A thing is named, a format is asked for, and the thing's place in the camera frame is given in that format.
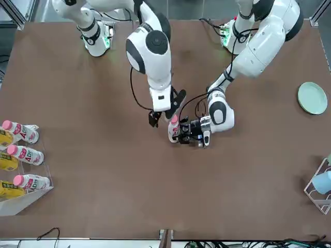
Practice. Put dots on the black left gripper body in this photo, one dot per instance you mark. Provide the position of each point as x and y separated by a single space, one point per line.
195 127

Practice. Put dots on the pink bottle cap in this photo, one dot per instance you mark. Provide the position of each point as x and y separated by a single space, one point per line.
174 119

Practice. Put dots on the white drink bottle pink label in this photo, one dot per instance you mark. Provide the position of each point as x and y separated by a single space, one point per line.
27 155
173 131
33 182
23 131

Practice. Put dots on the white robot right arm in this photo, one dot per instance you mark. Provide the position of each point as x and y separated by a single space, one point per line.
152 59

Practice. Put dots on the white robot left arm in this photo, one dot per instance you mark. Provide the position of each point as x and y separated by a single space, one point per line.
263 46

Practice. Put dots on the yellow drink bottle orange cap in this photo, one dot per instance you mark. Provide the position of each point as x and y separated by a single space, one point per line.
7 161
11 189
5 139

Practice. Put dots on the light green plate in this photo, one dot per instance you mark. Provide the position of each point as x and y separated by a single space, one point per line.
312 98

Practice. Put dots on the light blue cup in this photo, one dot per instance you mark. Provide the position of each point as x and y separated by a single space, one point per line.
323 182

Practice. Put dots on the clear acrylic stepped shelf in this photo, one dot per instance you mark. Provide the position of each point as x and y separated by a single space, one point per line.
15 204

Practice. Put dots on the brown camera mount post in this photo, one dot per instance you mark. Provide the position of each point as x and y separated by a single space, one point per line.
166 239

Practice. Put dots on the aluminium frame post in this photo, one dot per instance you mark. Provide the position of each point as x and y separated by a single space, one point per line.
316 18
19 22

